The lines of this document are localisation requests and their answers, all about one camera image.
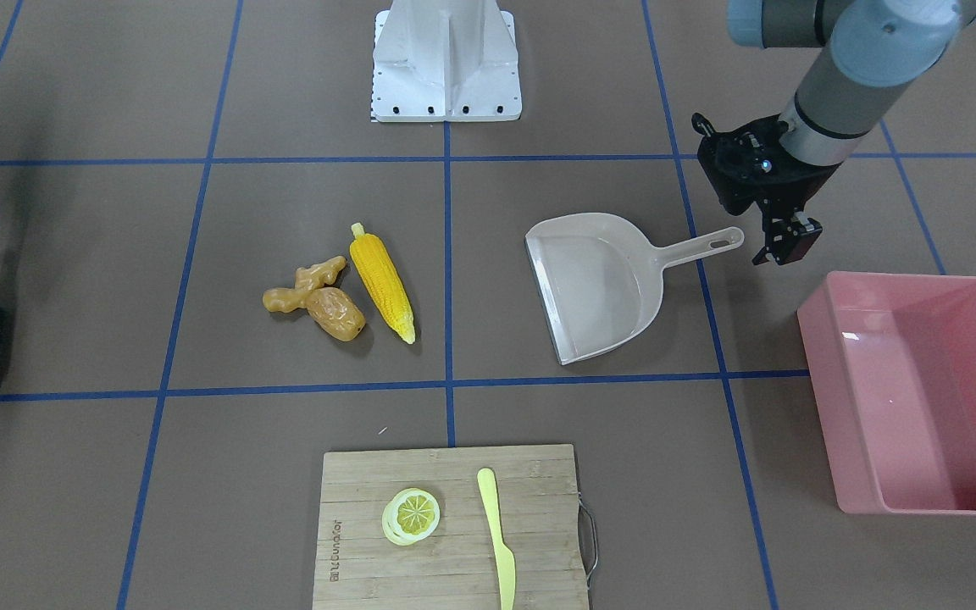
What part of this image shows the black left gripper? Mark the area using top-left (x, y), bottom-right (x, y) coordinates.
top-left (690, 113), bottom-right (840, 266)

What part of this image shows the beige plastic dustpan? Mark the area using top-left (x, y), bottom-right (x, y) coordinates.
top-left (525, 213), bottom-right (746, 364)

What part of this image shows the toy ginger root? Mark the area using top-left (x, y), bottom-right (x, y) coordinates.
top-left (261, 255), bottom-right (347, 313)

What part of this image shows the brown toy potato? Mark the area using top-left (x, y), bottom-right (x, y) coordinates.
top-left (303, 286), bottom-right (367, 342)

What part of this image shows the yellow toy corn cob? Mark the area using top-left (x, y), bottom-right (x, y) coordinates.
top-left (350, 223), bottom-right (417, 345)

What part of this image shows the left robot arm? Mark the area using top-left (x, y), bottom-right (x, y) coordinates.
top-left (690, 1), bottom-right (976, 265)

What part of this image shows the pink plastic bin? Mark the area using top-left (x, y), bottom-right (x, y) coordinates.
top-left (797, 271), bottom-right (976, 516)

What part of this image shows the wooden cutting board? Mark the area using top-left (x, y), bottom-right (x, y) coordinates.
top-left (311, 444), bottom-right (590, 609)

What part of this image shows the yellow plastic knife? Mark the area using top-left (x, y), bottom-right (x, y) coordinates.
top-left (477, 468), bottom-right (518, 609)

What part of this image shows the yellow toy lemon slice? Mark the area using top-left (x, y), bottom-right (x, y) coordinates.
top-left (380, 489), bottom-right (441, 546)

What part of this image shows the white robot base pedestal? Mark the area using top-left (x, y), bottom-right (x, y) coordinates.
top-left (369, 1), bottom-right (523, 123)

